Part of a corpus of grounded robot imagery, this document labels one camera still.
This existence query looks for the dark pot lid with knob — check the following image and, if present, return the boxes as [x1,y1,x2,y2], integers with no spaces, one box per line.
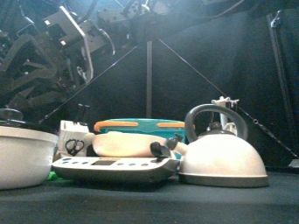
[0,108,55,134]

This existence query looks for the white toy knife block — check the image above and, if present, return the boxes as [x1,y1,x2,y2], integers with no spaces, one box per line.
[55,119,94,161]

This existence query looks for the black toy scissors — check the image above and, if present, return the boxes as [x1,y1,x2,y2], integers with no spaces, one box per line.
[63,138,86,158]

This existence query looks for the white toy cooking pot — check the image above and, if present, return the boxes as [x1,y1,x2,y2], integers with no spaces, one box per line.
[0,125,61,191]

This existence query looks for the teal basket with orange rim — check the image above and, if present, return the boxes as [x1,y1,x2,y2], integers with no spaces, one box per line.
[91,117,196,160]

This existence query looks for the white mug tree stand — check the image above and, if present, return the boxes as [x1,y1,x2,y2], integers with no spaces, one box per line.
[209,95,240,138]

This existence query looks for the black toy knife handle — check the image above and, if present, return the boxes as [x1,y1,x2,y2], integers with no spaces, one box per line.
[81,104,90,127]
[75,103,83,126]

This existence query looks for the thin diagonal frame brace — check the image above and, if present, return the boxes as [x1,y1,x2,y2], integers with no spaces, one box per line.
[156,38,299,160]
[37,45,140,125]

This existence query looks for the grey vertical frame pole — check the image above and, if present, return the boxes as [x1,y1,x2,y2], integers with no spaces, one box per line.
[145,40,153,119]

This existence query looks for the white toy kettle grey handle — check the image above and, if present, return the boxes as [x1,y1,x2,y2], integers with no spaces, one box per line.
[165,103,270,188]

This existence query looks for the black frame strut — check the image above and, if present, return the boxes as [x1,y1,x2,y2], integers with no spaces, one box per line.
[265,10,299,139]

